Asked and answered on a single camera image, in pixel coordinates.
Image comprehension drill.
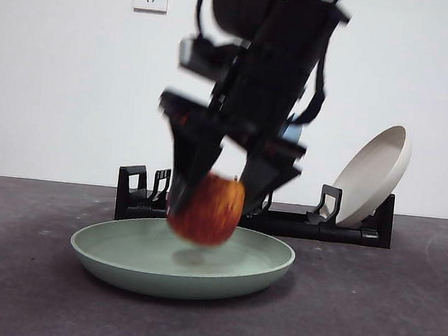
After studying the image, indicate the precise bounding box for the beige plate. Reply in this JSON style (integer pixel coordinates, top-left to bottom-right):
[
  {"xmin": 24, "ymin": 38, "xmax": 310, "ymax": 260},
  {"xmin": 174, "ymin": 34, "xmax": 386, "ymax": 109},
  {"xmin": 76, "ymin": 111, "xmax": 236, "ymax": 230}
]
[{"xmin": 327, "ymin": 119, "xmax": 415, "ymax": 235}]

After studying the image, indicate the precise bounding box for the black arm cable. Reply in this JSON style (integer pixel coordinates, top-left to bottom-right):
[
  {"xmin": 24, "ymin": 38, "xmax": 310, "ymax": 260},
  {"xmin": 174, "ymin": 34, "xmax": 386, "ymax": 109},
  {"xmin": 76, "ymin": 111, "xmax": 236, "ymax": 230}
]
[
  {"xmin": 191, "ymin": 0, "xmax": 222, "ymax": 44},
  {"xmin": 292, "ymin": 0, "xmax": 339, "ymax": 129}
]

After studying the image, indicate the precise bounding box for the red yellow apple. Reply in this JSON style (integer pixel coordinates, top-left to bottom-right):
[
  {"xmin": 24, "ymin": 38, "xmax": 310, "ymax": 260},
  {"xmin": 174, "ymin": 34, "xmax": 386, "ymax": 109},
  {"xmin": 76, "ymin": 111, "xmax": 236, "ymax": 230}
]
[{"xmin": 164, "ymin": 170, "xmax": 247, "ymax": 251}]

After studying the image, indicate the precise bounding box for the black plate rack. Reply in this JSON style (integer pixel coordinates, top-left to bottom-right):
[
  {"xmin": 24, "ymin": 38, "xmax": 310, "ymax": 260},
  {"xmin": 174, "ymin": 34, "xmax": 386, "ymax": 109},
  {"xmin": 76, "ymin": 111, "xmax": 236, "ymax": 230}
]
[{"xmin": 113, "ymin": 164, "xmax": 397, "ymax": 250}]

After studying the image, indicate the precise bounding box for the blue plate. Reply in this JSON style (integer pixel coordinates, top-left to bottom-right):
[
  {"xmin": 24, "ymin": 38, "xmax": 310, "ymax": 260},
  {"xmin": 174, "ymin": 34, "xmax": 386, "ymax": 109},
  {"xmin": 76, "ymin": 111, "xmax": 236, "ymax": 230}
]
[{"xmin": 280, "ymin": 113, "xmax": 303, "ymax": 143}]

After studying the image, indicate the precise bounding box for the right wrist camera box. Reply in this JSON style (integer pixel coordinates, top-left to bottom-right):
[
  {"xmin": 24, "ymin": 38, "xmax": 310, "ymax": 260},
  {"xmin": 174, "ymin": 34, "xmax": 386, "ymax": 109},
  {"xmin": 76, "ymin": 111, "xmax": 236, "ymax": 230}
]
[{"xmin": 176, "ymin": 33, "xmax": 226, "ymax": 80}]

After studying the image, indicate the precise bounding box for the green plate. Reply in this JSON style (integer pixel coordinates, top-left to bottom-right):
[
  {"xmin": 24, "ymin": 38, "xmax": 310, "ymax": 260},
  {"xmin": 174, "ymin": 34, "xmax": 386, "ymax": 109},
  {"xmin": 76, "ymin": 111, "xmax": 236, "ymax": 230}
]
[{"xmin": 65, "ymin": 209, "xmax": 298, "ymax": 311}]

